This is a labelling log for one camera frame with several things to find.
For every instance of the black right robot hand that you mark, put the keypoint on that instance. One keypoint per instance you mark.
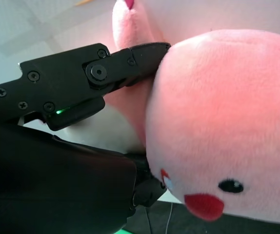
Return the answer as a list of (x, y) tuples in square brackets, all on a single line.
[(57, 80)]

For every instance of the pink plush beaver doll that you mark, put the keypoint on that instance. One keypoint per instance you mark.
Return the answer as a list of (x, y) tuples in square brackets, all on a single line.
[(215, 117)]

